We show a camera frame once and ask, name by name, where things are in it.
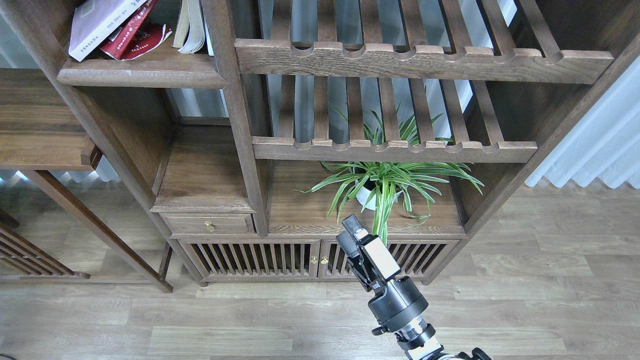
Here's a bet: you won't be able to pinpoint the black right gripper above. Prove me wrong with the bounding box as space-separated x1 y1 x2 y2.
336 214 428 335

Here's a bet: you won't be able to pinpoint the red paperback book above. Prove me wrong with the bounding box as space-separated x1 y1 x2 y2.
100 0 172 60

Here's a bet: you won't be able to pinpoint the white lavender book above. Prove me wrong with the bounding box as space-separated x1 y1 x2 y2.
68 0 144 61

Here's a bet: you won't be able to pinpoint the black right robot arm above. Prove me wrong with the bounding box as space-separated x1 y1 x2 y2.
336 214 490 360

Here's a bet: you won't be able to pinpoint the upright cream books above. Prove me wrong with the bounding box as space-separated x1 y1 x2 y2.
172 0 214 56

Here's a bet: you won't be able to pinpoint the white plant pot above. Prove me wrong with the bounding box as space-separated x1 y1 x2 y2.
355 180 403 211

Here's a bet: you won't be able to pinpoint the green spider plant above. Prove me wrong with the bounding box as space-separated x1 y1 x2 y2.
297 102 485 271

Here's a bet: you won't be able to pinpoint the brass drawer knob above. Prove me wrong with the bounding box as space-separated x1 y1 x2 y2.
205 221 216 232

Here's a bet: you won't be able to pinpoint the dark wooden bookshelf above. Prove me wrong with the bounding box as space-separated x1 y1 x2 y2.
1 0 639 285

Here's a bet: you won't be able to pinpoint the white sheer curtain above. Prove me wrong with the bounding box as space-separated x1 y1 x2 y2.
525 57 640 189

